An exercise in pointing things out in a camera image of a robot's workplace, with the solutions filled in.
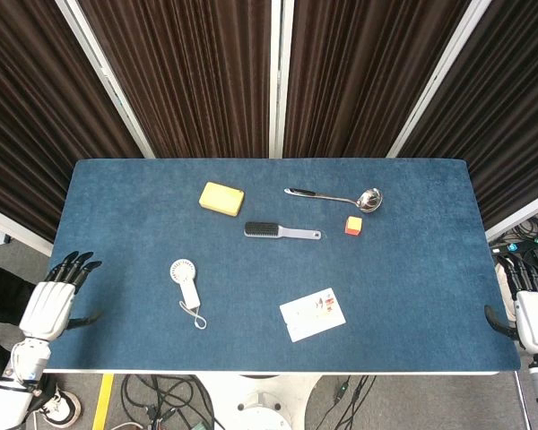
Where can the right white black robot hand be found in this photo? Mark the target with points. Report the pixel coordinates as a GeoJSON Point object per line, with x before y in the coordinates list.
{"type": "Point", "coordinates": [535, 318]}

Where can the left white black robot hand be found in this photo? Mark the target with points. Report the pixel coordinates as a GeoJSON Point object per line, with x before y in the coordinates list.
{"type": "Point", "coordinates": [49, 309]}

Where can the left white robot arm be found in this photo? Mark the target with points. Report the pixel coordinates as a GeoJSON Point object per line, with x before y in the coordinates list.
{"type": "Point", "coordinates": [18, 385]}

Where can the black trouser leg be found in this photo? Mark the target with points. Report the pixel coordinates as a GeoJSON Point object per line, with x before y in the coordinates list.
{"type": "Point", "coordinates": [4, 291]}

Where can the white black sneaker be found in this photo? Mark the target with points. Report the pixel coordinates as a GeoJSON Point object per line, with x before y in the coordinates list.
{"type": "Point", "coordinates": [63, 403]}

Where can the yellow floor tape strip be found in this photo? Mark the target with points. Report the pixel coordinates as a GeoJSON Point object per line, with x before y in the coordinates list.
{"type": "Point", "coordinates": [103, 401]}

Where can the blue table cloth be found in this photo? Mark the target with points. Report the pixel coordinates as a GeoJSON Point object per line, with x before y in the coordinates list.
{"type": "Point", "coordinates": [408, 291]}

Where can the brown pleated curtain panel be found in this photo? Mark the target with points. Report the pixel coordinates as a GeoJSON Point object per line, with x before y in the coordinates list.
{"type": "Point", "coordinates": [511, 112]}
{"type": "Point", "coordinates": [188, 76]}
{"type": "Point", "coordinates": [367, 76]}
{"type": "Point", "coordinates": [31, 112]}

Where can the yellow sponge block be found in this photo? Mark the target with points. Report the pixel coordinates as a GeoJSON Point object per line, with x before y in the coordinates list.
{"type": "Point", "coordinates": [221, 198]}

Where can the orange yellow cube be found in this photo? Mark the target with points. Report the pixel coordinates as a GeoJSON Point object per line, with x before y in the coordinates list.
{"type": "Point", "coordinates": [353, 225]}

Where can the white printed card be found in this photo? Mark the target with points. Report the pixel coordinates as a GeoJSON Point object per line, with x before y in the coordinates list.
{"type": "Point", "coordinates": [311, 315]}

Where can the grey brush black bristles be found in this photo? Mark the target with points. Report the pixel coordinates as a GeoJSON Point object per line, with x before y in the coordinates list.
{"type": "Point", "coordinates": [269, 230]}

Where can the white screen frame bottom rail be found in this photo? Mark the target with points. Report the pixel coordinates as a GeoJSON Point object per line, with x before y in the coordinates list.
{"type": "Point", "coordinates": [13, 228]}
{"type": "Point", "coordinates": [520, 215]}

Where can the white screen frame post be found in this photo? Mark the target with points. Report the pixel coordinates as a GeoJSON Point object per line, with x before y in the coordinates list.
{"type": "Point", "coordinates": [435, 85]}
{"type": "Point", "coordinates": [275, 80]}
{"type": "Point", "coordinates": [112, 89]}
{"type": "Point", "coordinates": [288, 80]}

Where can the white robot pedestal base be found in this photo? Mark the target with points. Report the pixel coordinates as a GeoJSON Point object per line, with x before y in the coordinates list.
{"type": "Point", "coordinates": [262, 403]}

